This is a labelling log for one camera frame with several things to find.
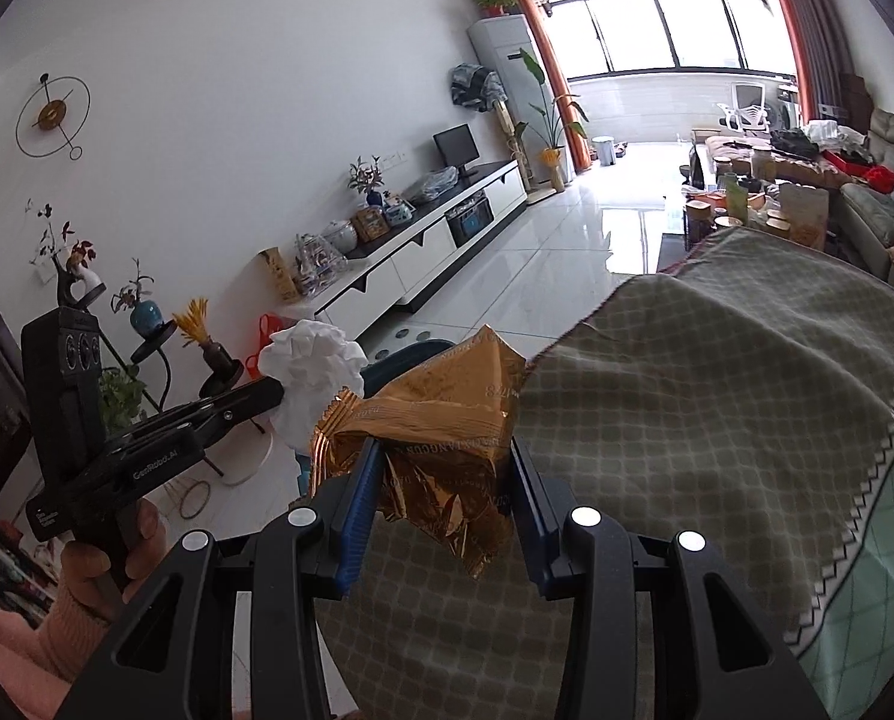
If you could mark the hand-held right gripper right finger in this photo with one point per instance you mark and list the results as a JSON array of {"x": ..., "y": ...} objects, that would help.
[{"x": 531, "y": 517}]

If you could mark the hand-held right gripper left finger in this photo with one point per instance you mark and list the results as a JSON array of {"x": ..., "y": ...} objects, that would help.
[{"x": 361, "y": 517}]

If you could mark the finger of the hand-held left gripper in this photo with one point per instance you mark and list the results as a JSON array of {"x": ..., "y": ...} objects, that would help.
[{"x": 222, "y": 405}]

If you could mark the white tissue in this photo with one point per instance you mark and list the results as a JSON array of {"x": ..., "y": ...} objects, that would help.
[{"x": 312, "y": 367}]

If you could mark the gold snack wrapper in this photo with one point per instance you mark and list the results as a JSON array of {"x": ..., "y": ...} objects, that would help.
[{"x": 432, "y": 427}]

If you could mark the person's left hand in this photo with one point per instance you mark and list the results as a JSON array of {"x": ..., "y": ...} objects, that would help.
[{"x": 147, "y": 536}]

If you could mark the dark vase with yellow flowers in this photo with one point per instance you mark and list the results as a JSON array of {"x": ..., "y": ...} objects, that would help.
[{"x": 214, "y": 352}]

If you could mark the red plastic bag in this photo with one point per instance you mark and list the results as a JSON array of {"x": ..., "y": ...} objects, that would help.
[{"x": 256, "y": 360}]

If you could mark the green leafy potted plant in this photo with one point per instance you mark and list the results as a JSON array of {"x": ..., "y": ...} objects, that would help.
[{"x": 121, "y": 397}]

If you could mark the black tiered plant stand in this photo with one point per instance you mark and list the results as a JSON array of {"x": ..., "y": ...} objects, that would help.
[{"x": 166, "y": 360}]

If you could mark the gold hoop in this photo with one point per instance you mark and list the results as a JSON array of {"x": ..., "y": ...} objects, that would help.
[{"x": 193, "y": 500}]

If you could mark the teal vase with plant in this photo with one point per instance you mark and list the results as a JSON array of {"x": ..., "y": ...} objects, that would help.
[{"x": 143, "y": 315}]

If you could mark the vase with red flowers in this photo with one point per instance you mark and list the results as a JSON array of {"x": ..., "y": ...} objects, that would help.
[{"x": 72, "y": 277}]

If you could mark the yellow box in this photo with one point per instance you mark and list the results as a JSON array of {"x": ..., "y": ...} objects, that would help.
[{"x": 278, "y": 277}]

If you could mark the clear glass jar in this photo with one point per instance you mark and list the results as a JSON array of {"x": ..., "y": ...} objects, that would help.
[{"x": 319, "y": 262}]

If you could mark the white perforated stool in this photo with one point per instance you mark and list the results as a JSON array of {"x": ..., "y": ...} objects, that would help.
[{"x": 398, "y": 334}]

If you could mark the brown checkered tablecloth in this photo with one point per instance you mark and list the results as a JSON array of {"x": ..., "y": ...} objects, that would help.
[{"x": 679, "y": 390}]

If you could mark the white ceramic jar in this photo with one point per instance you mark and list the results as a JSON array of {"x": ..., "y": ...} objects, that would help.
[{"x": 340, "y": 236}]

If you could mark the white black TV cabinet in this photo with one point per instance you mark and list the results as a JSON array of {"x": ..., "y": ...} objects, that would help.
[{"x": 417, "y": 255}]

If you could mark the blue vase with branches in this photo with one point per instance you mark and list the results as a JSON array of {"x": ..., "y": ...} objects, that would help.
[{"x": 368, "y": 184}]

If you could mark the clear plastic bag on cabinet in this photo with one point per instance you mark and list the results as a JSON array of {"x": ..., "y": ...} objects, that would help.
[{"x": 433, "y": 186}]

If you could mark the black built-in cabinet appliance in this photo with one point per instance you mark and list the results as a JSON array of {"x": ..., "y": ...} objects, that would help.
[{"x": 469, "y": 219}]

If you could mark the glass jar with lid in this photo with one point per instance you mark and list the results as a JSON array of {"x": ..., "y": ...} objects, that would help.
[{"x": 700, "y": 225}]

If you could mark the black computer monitor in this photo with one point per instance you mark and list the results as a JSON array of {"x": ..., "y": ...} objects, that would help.
[{"x": 456, "y": 142}]

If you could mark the teal patterned table runner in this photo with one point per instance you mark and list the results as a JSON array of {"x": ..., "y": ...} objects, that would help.
[{"x": 882, "y": 577}]

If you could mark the tall beige stand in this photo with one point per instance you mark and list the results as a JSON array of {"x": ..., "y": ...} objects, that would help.
[{"x": 522, "y": 157}]

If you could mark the small white stool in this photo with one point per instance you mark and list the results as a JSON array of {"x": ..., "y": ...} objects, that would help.
[{"x": 604, "y": 151}]

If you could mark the dark bundled cloth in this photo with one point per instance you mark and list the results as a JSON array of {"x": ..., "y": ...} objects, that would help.
[{"x": 475, "y": 86}]

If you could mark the tall green potted plant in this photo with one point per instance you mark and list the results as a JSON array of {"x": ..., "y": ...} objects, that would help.
[{"x": 559, "y": 109}]

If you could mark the cluttered coffee table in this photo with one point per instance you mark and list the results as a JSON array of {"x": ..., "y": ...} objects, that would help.
[{"x": 777, "y": 165}]

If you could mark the white standing air conditioner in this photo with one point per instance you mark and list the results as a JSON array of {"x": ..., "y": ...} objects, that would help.
[{"x": 503, "y": 45}]

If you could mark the white office chair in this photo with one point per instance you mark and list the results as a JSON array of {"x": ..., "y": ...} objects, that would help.
[{"x": 743, "y": 109}]

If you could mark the orange grey curtain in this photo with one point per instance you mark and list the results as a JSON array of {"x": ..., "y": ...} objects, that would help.
[
  {"x": 548, "y": 52},
  {"x": 799, "y": 30}
]

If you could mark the grey green sofa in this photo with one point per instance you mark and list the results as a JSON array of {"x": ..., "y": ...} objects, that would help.
[{"x": 878, "y": 202}]

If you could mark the red cloth on sofa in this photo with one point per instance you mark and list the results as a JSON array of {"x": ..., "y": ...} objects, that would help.
[{"x": 863, "y": 169}]

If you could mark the small plant on air conditioner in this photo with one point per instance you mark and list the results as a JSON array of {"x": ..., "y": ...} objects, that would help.
[{"x": 496, "y": 4}]

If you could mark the large window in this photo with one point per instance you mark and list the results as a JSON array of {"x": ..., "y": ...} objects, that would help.
[{"x": 657, "y": 30}]

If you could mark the round metal wall clock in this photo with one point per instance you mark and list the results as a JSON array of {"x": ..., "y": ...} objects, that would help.
[{"x": 51, "y": 114}]

